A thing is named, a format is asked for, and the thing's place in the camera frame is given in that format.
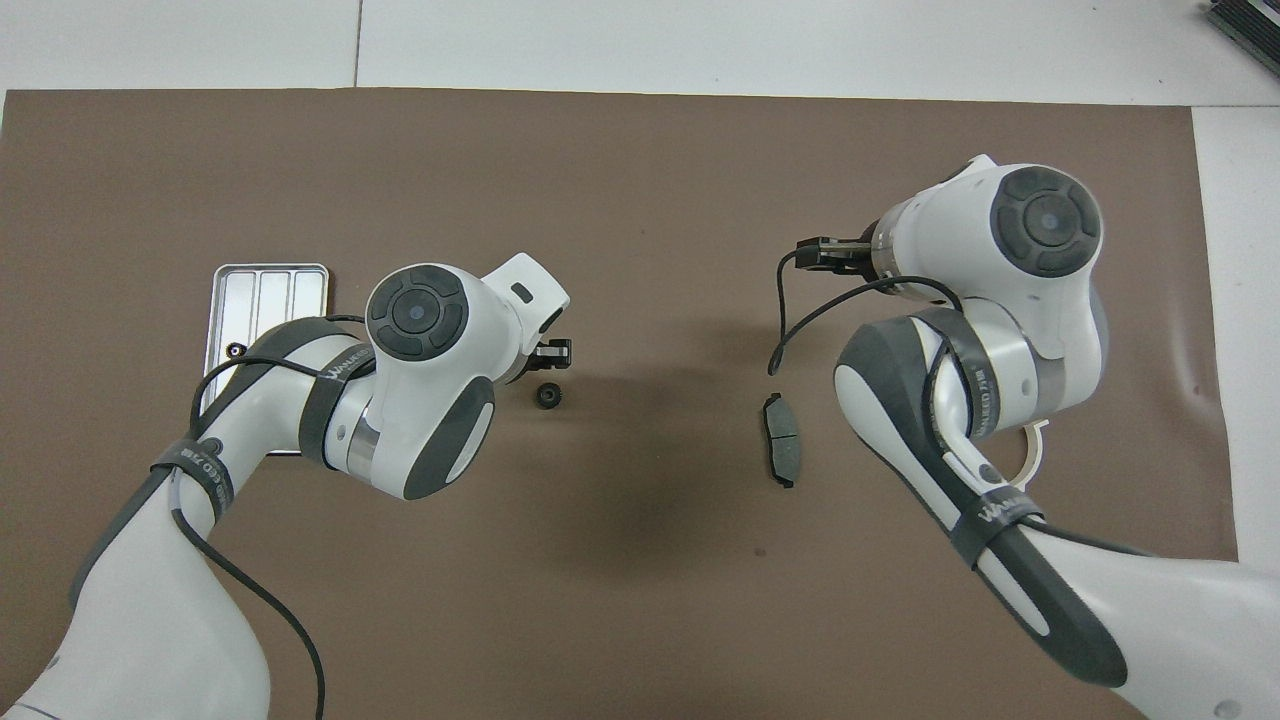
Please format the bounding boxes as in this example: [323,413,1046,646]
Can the dark grey ribbed box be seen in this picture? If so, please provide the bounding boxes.
[1203,0,1280,76]

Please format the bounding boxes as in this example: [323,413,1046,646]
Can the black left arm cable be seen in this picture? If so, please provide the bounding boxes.
[168,315,366,720]

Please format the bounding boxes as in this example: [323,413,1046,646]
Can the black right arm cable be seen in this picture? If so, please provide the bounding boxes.
[767,236,1161,561]

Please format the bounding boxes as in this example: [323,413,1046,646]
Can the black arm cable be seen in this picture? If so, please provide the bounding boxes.
[767,236,1161,561]
[168,315,366,720]

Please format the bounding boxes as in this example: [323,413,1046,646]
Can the silver metal tray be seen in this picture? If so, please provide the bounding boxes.
[203,263,331,456]

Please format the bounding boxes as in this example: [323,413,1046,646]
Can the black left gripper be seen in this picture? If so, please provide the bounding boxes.
[520,338,573,373]

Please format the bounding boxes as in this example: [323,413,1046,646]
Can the brown table mat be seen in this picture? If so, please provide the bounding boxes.
[0,88,1257,720]

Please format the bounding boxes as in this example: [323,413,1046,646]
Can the slim dark brake pad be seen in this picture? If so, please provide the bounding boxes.
[762,392,802,490]

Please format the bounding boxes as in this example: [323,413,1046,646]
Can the white curved plastic bracket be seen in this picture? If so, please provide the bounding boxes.
[1020,419,1050,491]

